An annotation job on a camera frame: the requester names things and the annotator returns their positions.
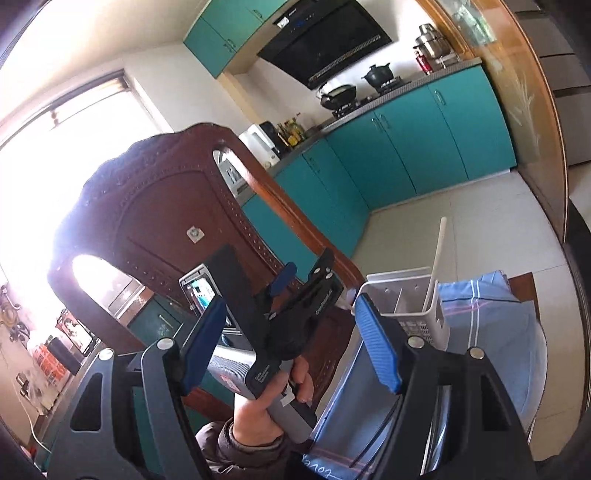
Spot grey refrigerator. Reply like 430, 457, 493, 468
515, 7, 591, 169

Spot teal base cabinets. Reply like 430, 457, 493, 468
240, 62, 518, 261

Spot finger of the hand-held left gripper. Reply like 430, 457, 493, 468
252, 262, 298, 324
272, 248, 346, 340

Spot black wok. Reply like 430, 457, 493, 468
316, 82, 358, 110

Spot teal wall cabinets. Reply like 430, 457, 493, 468
182, 0, 301, 77

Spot white kitchen appliance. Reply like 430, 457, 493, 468
238, 124, 280, 169

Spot bright window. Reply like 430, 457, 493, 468
0, 69, 171, 287

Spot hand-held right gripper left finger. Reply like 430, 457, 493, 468
44, 295, 227, 480

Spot person's left hand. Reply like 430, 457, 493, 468
231, 357, 315, 448

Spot stainless steel pot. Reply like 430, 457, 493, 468
412, 23, 451, 60

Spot cluster of condiment bottles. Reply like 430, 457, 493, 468
277, 117, 308, 148

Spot wood-framed glass sliding door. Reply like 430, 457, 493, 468
416, 0, 571, 241

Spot person's left forearm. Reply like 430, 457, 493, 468
194, 418, 305, 480

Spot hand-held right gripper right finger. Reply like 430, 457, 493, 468
353, 293, 541, 480

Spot wooden chair back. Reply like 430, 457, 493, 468
46, 122, 370, 416

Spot small picture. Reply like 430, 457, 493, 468
58, 318, 95, 354

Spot white plastic utensil basket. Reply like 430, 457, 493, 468
353, 267, 451, 352

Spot black lidded pot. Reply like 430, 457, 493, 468
361, 65, 394, 88

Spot black gas stove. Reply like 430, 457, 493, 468
330, 78, 411, 116

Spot black kitchen appliance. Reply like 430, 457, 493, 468
259, 121, 287, 155

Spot black range hood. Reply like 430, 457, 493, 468
256, 0, 393, 90

